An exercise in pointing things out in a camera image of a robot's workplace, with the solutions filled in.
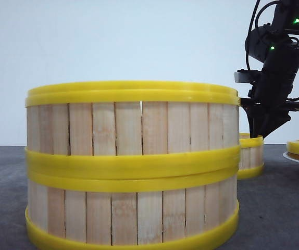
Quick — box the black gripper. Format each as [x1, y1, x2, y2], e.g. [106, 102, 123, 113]
[234, 48, 299, 138]

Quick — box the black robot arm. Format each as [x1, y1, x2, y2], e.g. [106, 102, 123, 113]
[234, 1, 299, 138]

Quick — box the white plate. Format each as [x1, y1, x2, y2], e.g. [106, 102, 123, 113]
[283, 152, 299, 163]

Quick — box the bamboo steamer basket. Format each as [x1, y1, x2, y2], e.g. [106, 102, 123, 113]
[26, 174, 239, 249]
[238, 133, 264, 180]
[26, 81, 240, 189]

